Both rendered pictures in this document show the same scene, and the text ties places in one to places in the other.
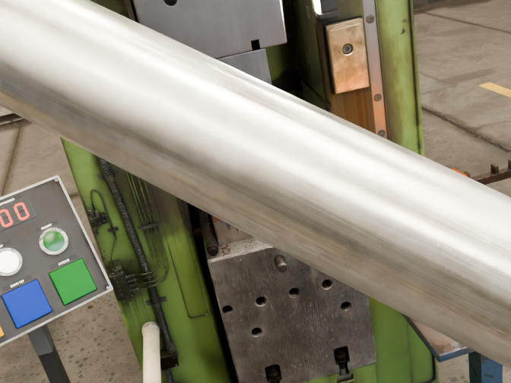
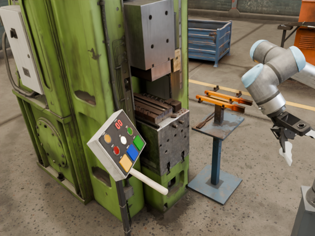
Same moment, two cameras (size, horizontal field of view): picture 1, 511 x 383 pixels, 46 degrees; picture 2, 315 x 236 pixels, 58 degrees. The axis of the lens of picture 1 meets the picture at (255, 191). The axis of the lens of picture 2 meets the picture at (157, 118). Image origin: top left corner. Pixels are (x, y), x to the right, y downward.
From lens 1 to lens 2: 133 cm
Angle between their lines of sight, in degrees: 36
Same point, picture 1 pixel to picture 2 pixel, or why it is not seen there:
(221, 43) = (161, 59)
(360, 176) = not seen: outside the picture
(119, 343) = (54, 195)
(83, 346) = (35, 203)
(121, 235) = not seen: hidden behind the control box
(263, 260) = (169, 126)
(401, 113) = (184, 76)
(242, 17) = (166, 51)
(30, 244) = (125, 133)
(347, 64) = (176, 62)
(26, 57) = not seen: hidden behind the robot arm
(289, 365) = (171, 161)
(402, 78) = (185, 65)
